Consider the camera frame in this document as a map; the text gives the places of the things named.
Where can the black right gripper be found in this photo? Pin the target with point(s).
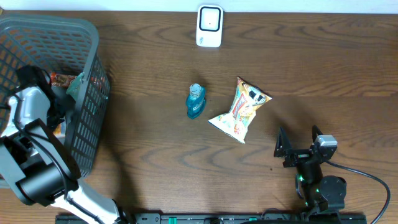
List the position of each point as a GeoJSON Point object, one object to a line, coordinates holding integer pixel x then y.
{"type": "Point", "coordinates": [298, 156]}

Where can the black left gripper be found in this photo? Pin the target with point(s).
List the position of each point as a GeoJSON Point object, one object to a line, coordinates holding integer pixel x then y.
{"type": "Point", "coordinates": [56, 107]}

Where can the red brown snack bar wrapper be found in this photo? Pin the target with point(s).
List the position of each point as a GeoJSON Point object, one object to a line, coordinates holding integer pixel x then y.
{"type": "Point", "coordinates": [61, 80]}

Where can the teal tissue pack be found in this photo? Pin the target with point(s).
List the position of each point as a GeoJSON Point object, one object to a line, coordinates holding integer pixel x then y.
{"type": "Point", "coordinates": [74, 86]}

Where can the small orange snack packet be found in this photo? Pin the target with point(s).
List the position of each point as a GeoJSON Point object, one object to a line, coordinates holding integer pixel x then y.
{"type": "Point", "coordinates": [60, 130]}

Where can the yellow chips bag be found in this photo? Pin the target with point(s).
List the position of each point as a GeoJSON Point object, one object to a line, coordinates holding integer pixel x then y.
{"type": "Point", "coordinates": [247, 100]}

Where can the blue mouthwash bottle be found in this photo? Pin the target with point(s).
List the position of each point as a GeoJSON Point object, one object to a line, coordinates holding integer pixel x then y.
{"type": "Point", "coordinates": [195, 101]}

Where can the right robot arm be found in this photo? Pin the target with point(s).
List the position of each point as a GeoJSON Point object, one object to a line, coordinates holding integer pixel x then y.
{"type": "Point", "coordinates": [323, 194]}

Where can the grey plastic shopping basket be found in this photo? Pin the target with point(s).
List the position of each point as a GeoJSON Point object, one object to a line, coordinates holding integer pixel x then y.
{"type": "Point", "coordinates": [68, 47]}

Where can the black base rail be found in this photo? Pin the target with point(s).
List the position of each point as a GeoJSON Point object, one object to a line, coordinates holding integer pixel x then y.
{"type": "Point", "coordinates": [272, 217]}

